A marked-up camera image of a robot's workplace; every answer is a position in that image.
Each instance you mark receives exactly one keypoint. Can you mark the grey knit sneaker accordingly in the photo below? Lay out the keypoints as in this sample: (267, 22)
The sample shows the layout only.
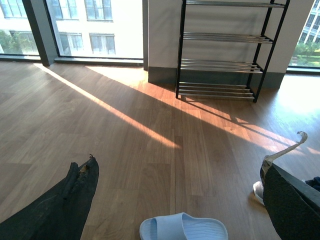
(258, 188)

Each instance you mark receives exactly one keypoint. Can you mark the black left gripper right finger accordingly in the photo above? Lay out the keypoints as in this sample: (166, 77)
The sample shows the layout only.
(293, 205)

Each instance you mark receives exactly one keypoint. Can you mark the black metal shoe rack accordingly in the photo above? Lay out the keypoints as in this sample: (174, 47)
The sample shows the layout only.
(255, 70)

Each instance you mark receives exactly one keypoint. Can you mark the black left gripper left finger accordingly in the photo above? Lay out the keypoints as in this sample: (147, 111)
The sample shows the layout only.
(61, 212)

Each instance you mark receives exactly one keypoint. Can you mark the light blue slide slipper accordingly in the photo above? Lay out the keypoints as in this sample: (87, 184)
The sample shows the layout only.
(182, 226)

